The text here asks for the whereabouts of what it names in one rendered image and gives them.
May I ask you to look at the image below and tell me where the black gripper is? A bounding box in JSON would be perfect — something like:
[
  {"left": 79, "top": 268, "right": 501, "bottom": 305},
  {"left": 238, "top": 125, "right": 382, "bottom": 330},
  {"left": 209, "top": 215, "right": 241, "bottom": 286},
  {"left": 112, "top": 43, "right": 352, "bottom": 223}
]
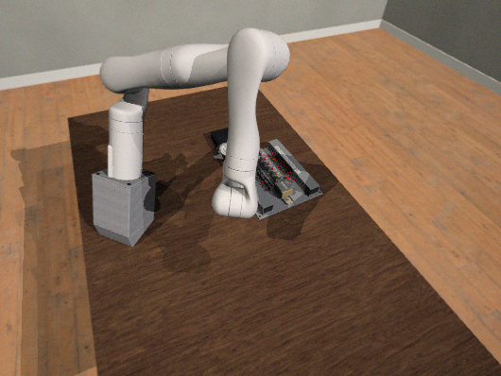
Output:
[{"left": 214, "top": 145, "right": 260, "bottom": 162}]

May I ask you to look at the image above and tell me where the grey relay panel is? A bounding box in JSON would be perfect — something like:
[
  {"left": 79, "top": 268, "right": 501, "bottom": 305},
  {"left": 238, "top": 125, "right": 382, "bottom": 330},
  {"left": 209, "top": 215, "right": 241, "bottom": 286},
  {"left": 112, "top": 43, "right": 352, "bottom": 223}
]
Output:
[{"left": 255, "top": 139, "right": 323, "bottom": 220}]

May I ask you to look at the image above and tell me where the black parts tray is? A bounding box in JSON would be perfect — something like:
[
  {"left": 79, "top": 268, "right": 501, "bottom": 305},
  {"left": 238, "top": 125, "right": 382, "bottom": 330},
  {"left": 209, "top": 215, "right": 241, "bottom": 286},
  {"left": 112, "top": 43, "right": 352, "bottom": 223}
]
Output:
[{"left": 212, "top": 128, "right": 229, "bottom": 147}]

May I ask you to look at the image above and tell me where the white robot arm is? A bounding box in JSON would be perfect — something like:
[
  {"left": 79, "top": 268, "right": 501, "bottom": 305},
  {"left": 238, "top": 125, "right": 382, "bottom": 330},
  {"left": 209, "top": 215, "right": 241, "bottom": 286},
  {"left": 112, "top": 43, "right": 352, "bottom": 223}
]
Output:
[{"left": 99, "top": 27, "right": 290, "bottom": 218}]

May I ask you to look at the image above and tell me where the plug-in relay with orange button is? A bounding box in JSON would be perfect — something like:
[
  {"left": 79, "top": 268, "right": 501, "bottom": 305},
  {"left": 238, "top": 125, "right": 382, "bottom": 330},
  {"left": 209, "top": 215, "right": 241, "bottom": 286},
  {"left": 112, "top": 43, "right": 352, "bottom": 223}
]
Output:
[{"left": 273, "top": 171, "right": 283, "bottom": 183}]

